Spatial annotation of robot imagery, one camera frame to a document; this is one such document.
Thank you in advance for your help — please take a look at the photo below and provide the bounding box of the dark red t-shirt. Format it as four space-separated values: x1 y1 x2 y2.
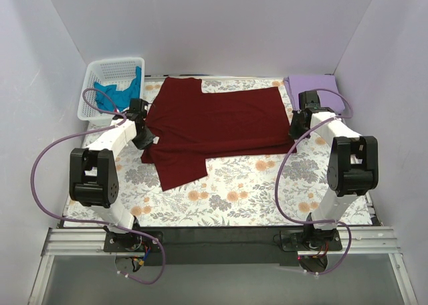
141 78 294 191

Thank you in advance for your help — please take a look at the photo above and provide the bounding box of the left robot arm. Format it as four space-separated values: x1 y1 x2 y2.
69 98 155 251

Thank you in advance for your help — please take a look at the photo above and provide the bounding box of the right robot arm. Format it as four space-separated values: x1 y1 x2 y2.
289 89 379 250

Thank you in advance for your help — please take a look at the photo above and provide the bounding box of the folded purple t-shirt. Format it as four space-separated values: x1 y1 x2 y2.
284 74 345 114

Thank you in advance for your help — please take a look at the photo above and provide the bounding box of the teal t-shirt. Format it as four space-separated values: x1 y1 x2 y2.
94 66 142 112

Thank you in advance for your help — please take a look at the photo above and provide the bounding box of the white plastic basket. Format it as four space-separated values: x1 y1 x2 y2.
77 57 145 124

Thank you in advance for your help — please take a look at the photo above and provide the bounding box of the floral table mat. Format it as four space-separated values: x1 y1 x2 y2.
65 78 374 227

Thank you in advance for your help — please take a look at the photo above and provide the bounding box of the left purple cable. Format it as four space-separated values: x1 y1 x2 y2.
30 88 167 285

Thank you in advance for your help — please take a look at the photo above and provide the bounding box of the aluminium front rail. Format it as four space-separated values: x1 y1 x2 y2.
41 227 401 256

